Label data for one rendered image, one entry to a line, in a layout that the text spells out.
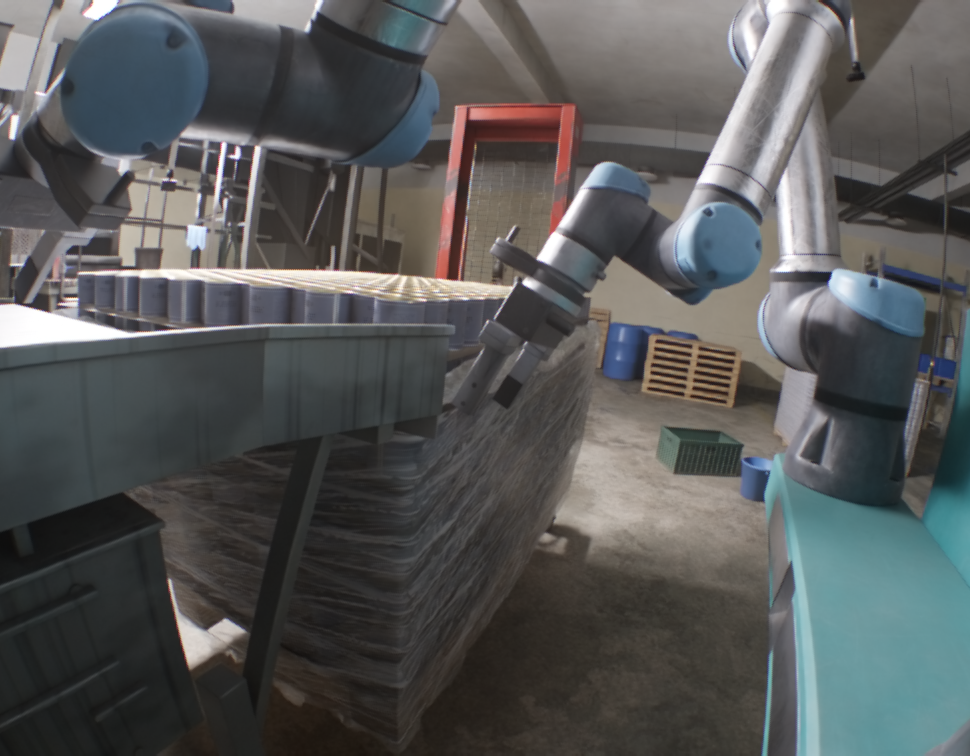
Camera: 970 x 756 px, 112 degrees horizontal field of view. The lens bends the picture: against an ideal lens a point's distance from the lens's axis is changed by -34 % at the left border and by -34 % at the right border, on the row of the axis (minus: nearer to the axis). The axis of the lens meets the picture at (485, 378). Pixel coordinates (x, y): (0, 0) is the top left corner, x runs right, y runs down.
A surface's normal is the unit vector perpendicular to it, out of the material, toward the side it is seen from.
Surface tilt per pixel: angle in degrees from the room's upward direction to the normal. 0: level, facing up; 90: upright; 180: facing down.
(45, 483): 90
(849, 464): 72
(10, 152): 45
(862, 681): 0
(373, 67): 130
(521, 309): 83
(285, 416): 90
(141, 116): 125
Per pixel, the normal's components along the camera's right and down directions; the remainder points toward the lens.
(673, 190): -0.37, 0.12
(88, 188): 0.78, -0.61
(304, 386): 0.79, 0.20
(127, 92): 0.47, 0.73
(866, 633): 0.11, -0.98
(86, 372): 0.93, 0.17
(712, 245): -0.10, 0.17
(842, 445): -0.72, -0.28
